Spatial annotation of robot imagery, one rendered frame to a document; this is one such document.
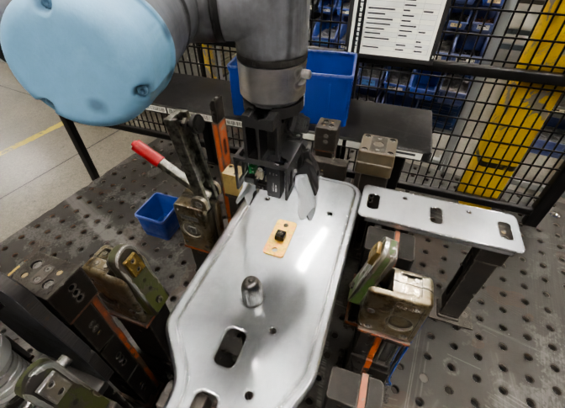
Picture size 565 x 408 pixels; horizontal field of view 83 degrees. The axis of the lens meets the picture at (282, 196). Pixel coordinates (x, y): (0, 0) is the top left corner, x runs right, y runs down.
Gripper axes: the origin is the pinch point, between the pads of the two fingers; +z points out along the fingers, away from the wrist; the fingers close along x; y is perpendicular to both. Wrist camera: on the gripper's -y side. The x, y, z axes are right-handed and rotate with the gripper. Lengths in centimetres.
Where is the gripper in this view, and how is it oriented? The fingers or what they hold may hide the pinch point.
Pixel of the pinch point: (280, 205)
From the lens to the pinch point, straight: 52.0
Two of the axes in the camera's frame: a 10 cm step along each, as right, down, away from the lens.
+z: 0.0, 7.3, 6.8
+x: 9.4, 2.2, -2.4
